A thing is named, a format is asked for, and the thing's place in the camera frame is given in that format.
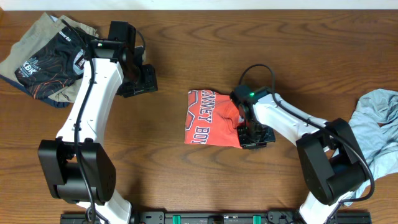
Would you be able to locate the red t-shirt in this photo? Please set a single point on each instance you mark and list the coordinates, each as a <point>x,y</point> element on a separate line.
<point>212,119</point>

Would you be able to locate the light blue t-shirt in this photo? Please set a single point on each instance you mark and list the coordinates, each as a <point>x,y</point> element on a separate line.
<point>374,124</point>

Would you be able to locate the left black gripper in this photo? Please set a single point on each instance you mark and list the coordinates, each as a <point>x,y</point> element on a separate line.
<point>150,83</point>

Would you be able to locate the navy folded garment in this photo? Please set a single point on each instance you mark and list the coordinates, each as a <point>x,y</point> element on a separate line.
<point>48,101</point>

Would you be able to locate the black patterned folded shirt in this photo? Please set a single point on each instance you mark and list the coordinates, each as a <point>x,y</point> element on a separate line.
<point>55,66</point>

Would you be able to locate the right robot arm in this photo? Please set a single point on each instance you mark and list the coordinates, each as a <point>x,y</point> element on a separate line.
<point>332,163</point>

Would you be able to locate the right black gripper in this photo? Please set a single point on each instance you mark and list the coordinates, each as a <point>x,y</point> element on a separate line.
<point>245,142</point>

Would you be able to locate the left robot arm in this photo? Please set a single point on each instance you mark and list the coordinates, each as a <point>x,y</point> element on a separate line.
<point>75,165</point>

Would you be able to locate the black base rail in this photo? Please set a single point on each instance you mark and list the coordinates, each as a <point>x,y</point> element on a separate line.
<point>277,217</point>

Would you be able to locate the khaki folded garment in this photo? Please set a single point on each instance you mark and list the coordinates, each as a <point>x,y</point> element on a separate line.
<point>41,32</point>

